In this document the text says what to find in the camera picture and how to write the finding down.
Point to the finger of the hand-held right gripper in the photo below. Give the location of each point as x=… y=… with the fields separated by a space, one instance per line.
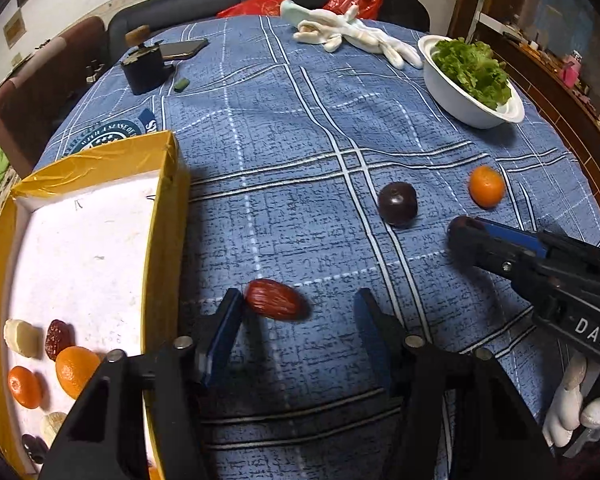
x=515 y=239
x=485 y=252

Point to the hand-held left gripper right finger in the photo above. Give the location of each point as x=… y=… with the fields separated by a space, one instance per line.
x=375 y=340

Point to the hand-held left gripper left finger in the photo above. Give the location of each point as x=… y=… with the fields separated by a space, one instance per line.
x=225 y=332

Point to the red jujube date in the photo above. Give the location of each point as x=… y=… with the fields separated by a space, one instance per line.
x=275 y=300
x=57 y=340

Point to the dark purple plum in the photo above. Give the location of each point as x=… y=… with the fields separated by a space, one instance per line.
x=397 y=203
x=32 y=449

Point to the large orange mandarin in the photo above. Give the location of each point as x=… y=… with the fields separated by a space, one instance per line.
x=75 y=370

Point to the yellow-rimmed white tray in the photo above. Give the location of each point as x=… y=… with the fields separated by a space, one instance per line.
x=80 y=260

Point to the peeled banana piece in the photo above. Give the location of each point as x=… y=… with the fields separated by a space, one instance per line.
x=22 y=338
x=52 y=427

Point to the person's right hand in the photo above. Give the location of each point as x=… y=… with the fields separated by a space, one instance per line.
x=567 y=410

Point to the wooden sideboard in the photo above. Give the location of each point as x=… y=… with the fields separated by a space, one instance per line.
x=555 y=110

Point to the white bowl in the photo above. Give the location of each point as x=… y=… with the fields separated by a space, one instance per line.
x=455 y=100

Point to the green lettuce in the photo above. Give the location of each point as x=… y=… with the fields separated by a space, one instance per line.
x=472 y=67

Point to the pink box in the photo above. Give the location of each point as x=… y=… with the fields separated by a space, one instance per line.
x=570 y=69

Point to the blue plaid tablecloth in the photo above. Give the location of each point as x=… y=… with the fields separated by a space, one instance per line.
x=280 y=160

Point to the white cotton glove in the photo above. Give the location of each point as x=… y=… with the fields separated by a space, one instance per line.
x=385 y=45
x=315 y=25

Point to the small green eraser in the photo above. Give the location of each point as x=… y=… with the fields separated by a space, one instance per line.
x=181 y=85

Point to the black desktop device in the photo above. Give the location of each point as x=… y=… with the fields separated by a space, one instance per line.
x=142 y=67

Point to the red plastic bag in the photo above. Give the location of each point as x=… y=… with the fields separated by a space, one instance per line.
x=355 y=0
x=255 y=5

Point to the black smartphone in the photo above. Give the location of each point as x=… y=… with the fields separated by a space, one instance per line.
x=182 y=49

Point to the brown chair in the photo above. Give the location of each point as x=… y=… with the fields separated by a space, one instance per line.
x=40 y=90

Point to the black sofa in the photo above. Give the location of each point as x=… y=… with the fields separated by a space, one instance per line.
x=130 y=25

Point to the small wall sign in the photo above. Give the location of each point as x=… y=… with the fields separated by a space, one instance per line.
x=14 y=29

